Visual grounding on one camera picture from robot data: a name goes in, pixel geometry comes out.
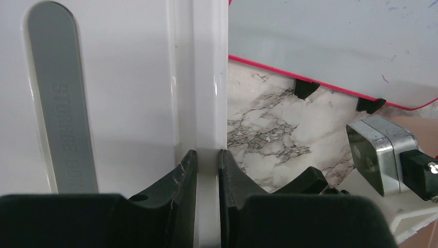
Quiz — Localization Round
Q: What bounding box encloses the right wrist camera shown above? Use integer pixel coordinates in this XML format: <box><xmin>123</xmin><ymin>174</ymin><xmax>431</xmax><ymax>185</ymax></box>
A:
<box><xmin>337</xmin><ymin>114</ymin><xmax>438</xmax><ymax>244</ymax></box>

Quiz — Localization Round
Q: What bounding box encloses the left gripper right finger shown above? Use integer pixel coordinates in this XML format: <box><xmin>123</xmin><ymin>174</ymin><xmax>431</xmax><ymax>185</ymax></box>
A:
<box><xmin>218</xmin><ymin>150</ymin><xmax>397</xmax><ymax>247</ymax></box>

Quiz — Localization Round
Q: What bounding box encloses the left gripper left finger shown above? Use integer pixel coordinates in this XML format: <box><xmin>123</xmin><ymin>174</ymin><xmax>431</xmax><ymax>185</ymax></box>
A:
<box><xmin>1</xmin><ymin>150</ymin><xmax>197</xmax><ymax>247</ymax></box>

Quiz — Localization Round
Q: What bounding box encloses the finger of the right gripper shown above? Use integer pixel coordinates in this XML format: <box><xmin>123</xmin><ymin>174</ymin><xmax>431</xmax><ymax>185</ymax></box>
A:
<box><xmin>273</xmin><ymin>166</ymin><xmax>349</xmax><ymax>195</ymax></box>

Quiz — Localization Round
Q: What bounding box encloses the pink-framed whiteboard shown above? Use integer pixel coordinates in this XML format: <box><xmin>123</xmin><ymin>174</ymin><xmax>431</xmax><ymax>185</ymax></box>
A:
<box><xmin>228</xmin><ymin>0</ymin><xmax>437</xmax><ymax>110</ymax></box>

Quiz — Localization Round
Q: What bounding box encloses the white plastic bin lid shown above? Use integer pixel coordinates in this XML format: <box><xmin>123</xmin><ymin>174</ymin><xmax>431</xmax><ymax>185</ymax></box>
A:
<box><xmin>1</xmin><ymin>1</ymin><xmax>229</xmax><ymax>247</ymax></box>

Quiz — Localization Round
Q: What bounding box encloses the pink plastic bin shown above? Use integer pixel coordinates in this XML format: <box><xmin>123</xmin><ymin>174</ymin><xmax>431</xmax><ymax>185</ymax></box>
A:
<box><xmin>390</xmin><ymin>116</ymin><xmax>437</xmax><ymax>247</ymax></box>

